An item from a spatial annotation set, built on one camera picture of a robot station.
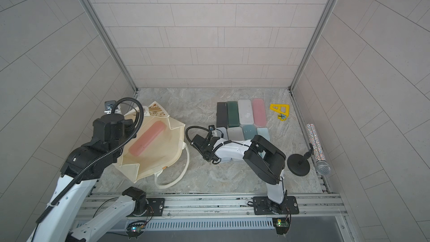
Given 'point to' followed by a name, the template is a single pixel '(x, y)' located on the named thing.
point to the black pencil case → (221, 115)
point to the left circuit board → (135, 228)
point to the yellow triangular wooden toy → (283, 108)
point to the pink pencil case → (259, 112)
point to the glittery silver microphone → (322, 166)
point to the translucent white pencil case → (235, 134)
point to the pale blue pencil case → (263, 131)
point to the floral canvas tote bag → (157, 144)
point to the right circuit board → (282, 226)
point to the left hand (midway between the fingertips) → (130, 117)
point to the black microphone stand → (299, 164)
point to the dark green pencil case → (233, 120)
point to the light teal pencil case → (249, 131)
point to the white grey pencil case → (246, 113)
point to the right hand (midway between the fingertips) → (215, 147)
